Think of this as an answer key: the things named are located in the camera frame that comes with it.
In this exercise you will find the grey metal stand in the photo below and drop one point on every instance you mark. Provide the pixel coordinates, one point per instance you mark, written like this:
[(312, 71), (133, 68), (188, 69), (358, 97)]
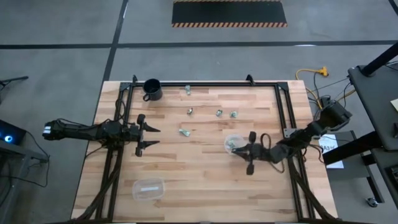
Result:
[(21, 151)]

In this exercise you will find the black computer with blue light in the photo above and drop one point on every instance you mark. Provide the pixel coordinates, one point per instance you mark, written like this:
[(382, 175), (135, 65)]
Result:
[(9, 132)]

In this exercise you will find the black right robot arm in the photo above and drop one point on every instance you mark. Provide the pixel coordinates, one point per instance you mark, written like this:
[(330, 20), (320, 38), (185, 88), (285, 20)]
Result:
[(298, 140)]

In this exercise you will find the black device on desk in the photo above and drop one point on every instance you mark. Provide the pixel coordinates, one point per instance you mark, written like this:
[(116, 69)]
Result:
[(393, 174)]

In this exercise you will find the round clear plastic bowl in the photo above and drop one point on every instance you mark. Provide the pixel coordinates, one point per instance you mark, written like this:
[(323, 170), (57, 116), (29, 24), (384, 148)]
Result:
[(228, 138)]

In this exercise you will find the black pole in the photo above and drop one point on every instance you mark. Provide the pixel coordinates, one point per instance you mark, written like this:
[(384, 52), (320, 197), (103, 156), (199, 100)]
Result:
[(381, 59)]

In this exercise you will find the black wheeled stand base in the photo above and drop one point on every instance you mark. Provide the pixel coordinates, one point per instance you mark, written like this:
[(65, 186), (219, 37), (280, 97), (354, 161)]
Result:
[(374, 183)]

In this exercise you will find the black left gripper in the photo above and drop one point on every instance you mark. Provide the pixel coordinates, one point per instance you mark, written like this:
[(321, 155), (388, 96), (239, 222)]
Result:
[(140, 133)]

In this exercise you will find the black tripod leg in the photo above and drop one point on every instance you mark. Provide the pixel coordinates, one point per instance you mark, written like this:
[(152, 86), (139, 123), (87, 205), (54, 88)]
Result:
[(14, 80)]

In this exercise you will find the yellow sticky note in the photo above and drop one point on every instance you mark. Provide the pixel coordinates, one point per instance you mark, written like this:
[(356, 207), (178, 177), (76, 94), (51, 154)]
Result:
[(395, 104)]

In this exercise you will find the rectangular clear plastic container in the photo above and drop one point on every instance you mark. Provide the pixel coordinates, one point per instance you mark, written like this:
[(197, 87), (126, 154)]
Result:
[(148, 194)]

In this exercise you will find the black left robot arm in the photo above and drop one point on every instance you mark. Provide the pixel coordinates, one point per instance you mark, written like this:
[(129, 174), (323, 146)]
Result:
[(93, 132)]

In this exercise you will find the black power strip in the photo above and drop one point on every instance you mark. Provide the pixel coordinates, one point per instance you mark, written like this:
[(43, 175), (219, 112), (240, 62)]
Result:
[(325, 100)]

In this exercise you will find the green white sweetener packet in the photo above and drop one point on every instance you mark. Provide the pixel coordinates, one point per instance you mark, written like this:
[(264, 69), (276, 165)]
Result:
[(187, 89), (190, 111), (219, 113), (231, 144), (234, 114), (184, 132)]

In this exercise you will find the grey metal mounting plate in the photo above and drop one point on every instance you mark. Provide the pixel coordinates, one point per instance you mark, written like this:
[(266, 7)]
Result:
[(290, 132)]

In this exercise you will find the black desk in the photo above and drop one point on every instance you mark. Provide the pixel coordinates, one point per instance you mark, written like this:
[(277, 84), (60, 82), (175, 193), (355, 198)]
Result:
[(376, 102)]

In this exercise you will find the black hazard-striped floor mat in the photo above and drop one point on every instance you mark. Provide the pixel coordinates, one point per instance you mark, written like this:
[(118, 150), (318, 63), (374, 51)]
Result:
[(230, 12)]

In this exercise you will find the white printed paper sheet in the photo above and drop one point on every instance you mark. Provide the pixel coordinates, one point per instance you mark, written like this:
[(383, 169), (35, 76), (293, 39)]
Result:
[(332, 155)]

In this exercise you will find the dark blue enamel mug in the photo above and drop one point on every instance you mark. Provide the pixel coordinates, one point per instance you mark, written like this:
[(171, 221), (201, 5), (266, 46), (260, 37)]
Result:
[(152, 88)]

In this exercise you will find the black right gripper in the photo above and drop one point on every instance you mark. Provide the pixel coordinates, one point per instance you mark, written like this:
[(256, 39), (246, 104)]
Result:
[(252, 152)]

